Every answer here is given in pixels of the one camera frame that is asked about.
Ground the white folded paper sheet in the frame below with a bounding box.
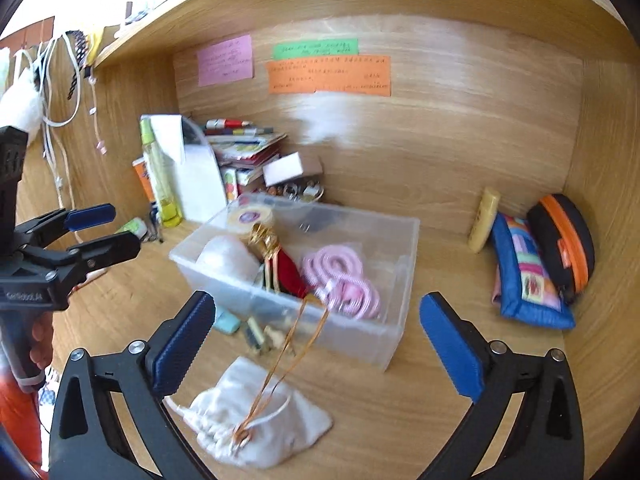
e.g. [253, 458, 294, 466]
[146, 114, 227, 223]

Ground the green sticky note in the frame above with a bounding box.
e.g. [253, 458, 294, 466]
[272, 38, 359, 61]

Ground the orange sleeved left forearm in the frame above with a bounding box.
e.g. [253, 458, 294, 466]
[0, 370, 48, 479]

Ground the blue patchwork pouch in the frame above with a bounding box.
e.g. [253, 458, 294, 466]
[491, 212, 576, 330]

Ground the white fluffy bag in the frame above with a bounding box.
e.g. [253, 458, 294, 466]
[0, 68, 43, 146]

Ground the beige round cream jar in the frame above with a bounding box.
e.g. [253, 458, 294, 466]
[226, 204, 274, 236]

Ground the red pouch with gold trim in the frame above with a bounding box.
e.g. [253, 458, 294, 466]
[231, 224, 329, 448]

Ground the clear plastic storage box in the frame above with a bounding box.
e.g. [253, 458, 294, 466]
[169, 194, 420, 370]

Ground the white charging cable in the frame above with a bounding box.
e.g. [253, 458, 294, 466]
[8, 34, 84, 212]

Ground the bowl of beads trinkets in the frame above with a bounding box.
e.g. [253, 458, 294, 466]
[266, 181, 324, 203]

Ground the white drawstring cloth bag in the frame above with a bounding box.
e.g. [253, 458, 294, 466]
[164, 356, 333, 469]

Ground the orange sunscreen tube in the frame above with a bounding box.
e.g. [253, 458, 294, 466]
[131, 157, 155, 203]

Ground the yellow lotion tube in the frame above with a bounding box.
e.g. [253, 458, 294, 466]
[468, 186, 501, 254]

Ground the black orange zipper case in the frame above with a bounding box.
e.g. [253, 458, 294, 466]
[526, 193, 596, 304]

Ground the orange sticky note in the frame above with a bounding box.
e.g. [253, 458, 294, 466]
[266, 54, 392, 96]

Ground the white orange label bottle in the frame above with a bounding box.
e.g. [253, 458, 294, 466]
[117, 217, 149, 240]

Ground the pink sticky note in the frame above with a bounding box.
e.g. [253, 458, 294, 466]
[196, 35, 254, 87]

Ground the yellow gourd charm tassel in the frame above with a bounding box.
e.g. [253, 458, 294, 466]
[243, 318, 296, 356]

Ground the pink coiled rope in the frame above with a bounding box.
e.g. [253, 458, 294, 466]
[299, 244, 382, 322]

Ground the small white cardboard box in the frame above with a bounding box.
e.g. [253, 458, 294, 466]
[262, 152, 323, 186]

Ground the metal nail clipper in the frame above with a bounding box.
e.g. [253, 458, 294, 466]
[148, 203, 164, 244]

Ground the stack of books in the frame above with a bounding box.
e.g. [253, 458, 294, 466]
[205, 128, 288, 202]

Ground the yellow-green spray bottle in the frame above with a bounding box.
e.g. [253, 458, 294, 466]
[140, 116, 182, 228]

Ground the left hand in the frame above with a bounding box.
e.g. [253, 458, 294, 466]
[29, 312, 54, 370]

